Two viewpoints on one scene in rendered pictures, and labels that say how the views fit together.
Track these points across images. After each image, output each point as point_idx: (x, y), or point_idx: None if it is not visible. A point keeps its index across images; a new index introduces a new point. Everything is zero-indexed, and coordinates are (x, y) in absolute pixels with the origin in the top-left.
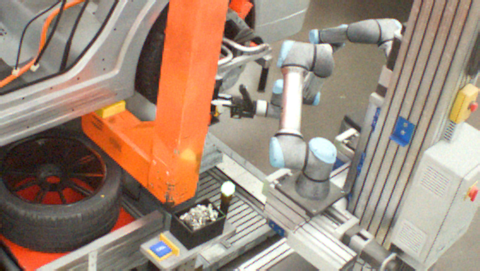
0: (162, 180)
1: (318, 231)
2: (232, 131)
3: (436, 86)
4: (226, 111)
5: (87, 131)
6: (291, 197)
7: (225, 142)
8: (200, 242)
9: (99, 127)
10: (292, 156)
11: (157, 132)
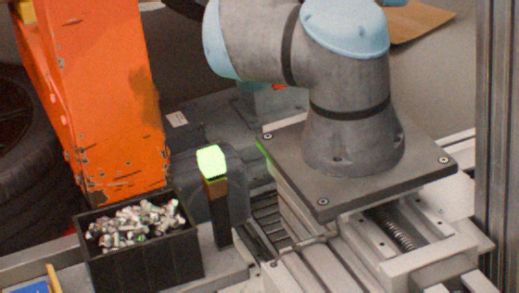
0: (69, 140)
1: (348, 266)
2: (450, 102)
3: None
4: (453, 67)
5: (23, 61)
6: (281, 166)
7: (426, 122)
8: (132, 290)
9: (23, 44)
10: (248, 39)
11: (38, 22)
